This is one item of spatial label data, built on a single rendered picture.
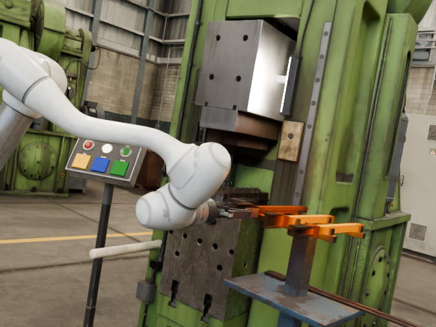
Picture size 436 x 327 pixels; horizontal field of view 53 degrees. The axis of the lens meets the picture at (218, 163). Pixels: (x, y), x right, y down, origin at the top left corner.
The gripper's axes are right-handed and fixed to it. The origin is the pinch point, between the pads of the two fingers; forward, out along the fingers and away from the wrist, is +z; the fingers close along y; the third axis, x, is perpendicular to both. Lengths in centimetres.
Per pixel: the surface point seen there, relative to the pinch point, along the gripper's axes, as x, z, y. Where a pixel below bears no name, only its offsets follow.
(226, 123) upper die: 29, 35, -45
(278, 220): -0.6, 2.5, 12.2
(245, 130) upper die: 27, 45, -41
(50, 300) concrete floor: -101, 35, -171
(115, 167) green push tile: 0, 12, -90
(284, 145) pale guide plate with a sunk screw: 24, 50, -22
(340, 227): 0.2, 18.1, 25.3
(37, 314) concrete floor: -101, 19, -156
